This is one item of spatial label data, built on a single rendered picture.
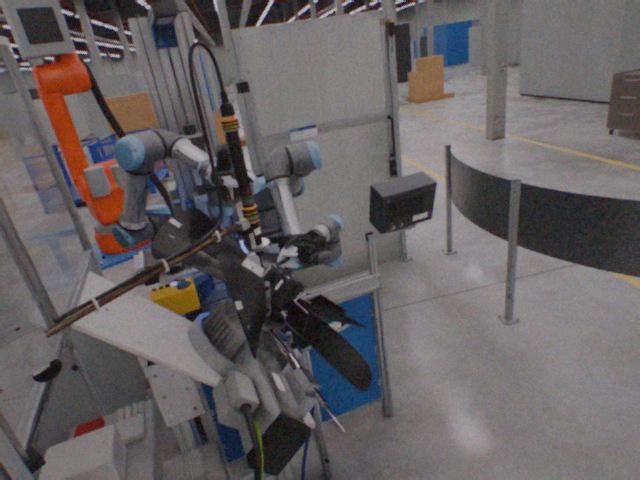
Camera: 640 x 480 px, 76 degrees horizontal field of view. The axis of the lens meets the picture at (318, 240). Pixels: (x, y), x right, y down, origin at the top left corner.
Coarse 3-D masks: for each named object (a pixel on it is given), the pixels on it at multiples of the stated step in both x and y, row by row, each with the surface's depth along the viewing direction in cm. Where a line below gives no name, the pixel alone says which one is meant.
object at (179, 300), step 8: (192, 280) 157; (168, 288) 153; (176, 288) 152; (184, 288) 151; (192, 288) 151; (152, 296) 149; (160, 296) 148; (168, 296) 148; (176, 296) 149; (184, 296) 150; (192, 296) 151; (160, 304) 148; (168, 304) 149; (176, 304) 150; (184, 304) 151; (192, 304) 152; (176, 312) 151; (184, 312) 152
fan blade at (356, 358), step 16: (320, 320) 105; (304, 336) 114; (320, 336) 109; (336, 336) 102; (320, 352) 112; (336, 352) 107; (352, 352) 99; (336, 368) 111; (352, 368) 105; (368, 368) 96; (352, 384) 111; (368, 384) 103
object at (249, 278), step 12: (228, 264) 87; (240, 264) 92; (228, 276) 84; (240, 276) 90; (252, 276) 96; (228, 288) 82; (240, 288) 87; (252, 288) 94; (264, 288) 102; (240, 300) 85; (252, 300) 91; (264, 300) 102; (240, 312) 83; (252, 312) 90; (264, 312) 101; (252, 324) 88; (252, 336) 86; (252, 348) 83
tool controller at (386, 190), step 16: (416, 176) 175; (384, 192) 166; (400, 192) 166; (416, 192) 169; (432, 192) 172; (384, 208) 167; (400, 208) 170; (416, 208) 174; (432, 208) 179; (384, 224) 172; (400, 224) 173
